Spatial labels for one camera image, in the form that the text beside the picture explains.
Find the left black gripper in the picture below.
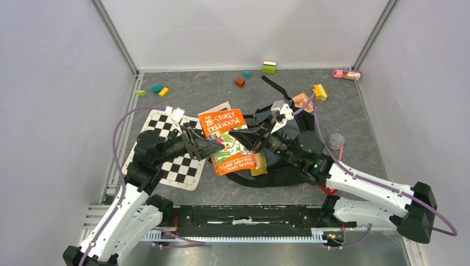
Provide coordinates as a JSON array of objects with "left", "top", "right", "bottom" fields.
[{"left": 154, "top": 122, "right": 224, "bottom": 165}]

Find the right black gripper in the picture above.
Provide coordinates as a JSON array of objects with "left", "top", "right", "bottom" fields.
[{"left": 229, "top": 114, "right": 302, "bottom": 167}]

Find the orange treehouse book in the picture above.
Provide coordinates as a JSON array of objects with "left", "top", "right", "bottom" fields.
[{"left": 198, "top": 109, "right": 257, "bottom": 176}]

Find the black student backpack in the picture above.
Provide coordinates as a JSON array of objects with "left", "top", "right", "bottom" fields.
[{"left": 226, "top": 75, "right": 333, "bottom": 188}]

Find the yellow book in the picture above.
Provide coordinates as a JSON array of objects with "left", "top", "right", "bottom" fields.
[{"left": 250, "top": 152, "right": 268, "bottom": 178}]

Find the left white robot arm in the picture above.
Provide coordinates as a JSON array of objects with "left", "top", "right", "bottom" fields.
[{"left": 63, "top": 123, "right": 224, "bottom": 265}]

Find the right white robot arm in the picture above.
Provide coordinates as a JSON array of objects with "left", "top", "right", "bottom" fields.
[{"left": 229, "top": 124, "right": 437, "bottom": 244}]

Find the black white chessboard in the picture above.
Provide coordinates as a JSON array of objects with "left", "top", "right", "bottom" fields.
[{"left": 120, "top": 113, "right": 202, "bottom": 195}]

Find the brown orange cube block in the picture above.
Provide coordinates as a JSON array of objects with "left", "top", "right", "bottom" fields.
[{"left": 234, "top": 77, "right": 246, "bottom": 88}]

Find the small orange spiral notebook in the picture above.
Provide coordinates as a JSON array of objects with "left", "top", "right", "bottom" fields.
[{"left": 293, "top": 93, "right": 314, "bottom": 113}]

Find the yellow orange block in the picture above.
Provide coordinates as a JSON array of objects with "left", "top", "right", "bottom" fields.
[{"left": 159, "top": 87, "right": 169, "bottom": 97}]

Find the green white block stack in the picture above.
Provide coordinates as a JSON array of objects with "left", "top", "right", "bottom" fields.
[{"left": 262, "top": 61, "right": 277, "bottom": 74}]

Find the teal block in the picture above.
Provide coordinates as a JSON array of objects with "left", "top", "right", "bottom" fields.
[{"left": 151, "top": 85, "right": 164, "bottom": 93}]

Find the green half round block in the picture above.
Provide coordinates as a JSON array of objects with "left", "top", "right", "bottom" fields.
[{"left": 135, "top": 90, "right": 146, "bottom": 96}]

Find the orange green block stack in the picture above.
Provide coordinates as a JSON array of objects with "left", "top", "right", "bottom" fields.
[{"left": 313, "top": 84, "right": 329, "bottom": 101}]

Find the clear round glitter jar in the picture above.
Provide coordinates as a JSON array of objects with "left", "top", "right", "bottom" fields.
[{"left": 328, "top": 133, "right": 345, "bottom": 151}]

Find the red window toy brick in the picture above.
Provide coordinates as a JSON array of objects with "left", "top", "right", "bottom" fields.
[{"left": 318, "top": 185, "right": 337, "bottom": 196}]

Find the pink capped marker tube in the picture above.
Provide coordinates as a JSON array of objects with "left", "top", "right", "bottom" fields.
[{"left": 333, "top": 69, "right": 362, "bottom": 81}]

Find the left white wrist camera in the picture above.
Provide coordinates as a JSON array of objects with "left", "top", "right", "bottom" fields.
[{"left": 165, "top": 106, "right": 185, "bottom": 125}]

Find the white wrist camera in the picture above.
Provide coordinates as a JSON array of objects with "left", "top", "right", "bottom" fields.
[
  {"left": 270, "top": 100, "right": 294, "bottom": 133},
  {"left": 165, "top": 106, "right": 185, "bottom": 125}
]

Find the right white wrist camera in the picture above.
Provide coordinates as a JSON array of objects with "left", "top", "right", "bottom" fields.
[{"left": 270, "top": 100, "right": 294, "bottom": 133}]

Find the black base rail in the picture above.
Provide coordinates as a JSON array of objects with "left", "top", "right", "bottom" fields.
[{"left": 103, "top": 203, "right": 359, "bottom": 243}]

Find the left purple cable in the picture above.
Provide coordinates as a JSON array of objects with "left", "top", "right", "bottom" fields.
[{"left": 78, "top": 106, "right": 206, "bottom": 266}]

